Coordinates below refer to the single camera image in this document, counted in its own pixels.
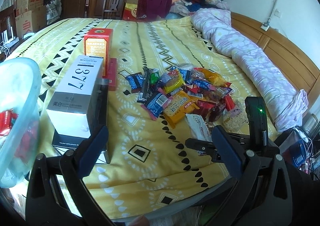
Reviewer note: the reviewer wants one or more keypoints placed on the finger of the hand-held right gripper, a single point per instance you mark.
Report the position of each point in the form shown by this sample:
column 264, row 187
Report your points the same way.
column 200, row 144
column 237, row 139

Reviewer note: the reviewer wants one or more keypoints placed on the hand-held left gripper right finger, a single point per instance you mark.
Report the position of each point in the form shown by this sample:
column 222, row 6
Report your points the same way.
column 226, row 146

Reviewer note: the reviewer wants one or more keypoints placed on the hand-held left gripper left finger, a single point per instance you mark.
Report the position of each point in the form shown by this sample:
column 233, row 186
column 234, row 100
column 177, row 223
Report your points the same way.
column 96, row 141

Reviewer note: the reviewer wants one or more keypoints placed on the white paper-look snack packet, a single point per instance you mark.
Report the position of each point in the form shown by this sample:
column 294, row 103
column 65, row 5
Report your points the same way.
column 197, row 126

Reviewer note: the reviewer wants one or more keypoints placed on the puffed rice cake packet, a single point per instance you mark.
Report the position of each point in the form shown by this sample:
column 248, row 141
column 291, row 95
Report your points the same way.
column 235, row 119

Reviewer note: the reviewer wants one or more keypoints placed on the pile of snack packets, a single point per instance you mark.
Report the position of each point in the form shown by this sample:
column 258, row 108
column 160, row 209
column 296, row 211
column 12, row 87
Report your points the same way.
column 180, row 96

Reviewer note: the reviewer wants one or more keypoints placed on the clear plastic bowl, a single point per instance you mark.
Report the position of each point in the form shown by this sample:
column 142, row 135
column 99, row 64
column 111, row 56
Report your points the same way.
column 22, row 85

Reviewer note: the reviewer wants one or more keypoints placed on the black shaver box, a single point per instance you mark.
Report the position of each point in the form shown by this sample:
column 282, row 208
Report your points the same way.
column 101, row 106

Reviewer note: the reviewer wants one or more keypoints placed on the yellow patterned bed sheet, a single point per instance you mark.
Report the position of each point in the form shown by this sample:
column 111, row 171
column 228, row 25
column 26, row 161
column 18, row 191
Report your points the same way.
column 140, row 121

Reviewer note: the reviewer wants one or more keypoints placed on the white and silver box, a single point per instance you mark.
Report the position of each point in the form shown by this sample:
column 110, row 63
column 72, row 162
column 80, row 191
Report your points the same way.
column 75, row 96

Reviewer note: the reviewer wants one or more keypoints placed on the pink floral quilt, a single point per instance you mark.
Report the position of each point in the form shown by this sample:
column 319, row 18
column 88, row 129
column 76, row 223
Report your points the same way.
column 250, row 60

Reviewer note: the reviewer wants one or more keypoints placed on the flat red box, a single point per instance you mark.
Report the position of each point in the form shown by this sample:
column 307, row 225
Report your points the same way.
column 112, row 75

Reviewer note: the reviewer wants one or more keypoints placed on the wooden headboard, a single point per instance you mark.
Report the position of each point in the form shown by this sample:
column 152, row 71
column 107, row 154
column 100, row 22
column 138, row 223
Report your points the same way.
column 287, row 48

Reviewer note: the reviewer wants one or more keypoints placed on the red and yellow carton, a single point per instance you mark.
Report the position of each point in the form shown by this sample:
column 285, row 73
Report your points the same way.
column 97, row 45

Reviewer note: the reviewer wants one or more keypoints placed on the red gift box gold emblem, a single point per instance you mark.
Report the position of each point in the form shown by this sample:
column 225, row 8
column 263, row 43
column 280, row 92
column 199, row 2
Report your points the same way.
column 131, row 10

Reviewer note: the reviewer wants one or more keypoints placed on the large cardboard box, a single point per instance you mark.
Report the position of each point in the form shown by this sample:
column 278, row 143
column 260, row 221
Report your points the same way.
column 30, row 20

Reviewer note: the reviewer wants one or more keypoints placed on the white printed plastic bag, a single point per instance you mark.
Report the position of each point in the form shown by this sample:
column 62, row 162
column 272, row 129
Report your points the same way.
column 53, row 9

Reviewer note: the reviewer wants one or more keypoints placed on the carved wooden chair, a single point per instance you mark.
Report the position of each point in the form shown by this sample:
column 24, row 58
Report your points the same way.
column 113, row 3

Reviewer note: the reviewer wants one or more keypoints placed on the dark wooden chair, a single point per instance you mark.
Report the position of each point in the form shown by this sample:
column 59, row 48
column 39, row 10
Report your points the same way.
column 6, row 15

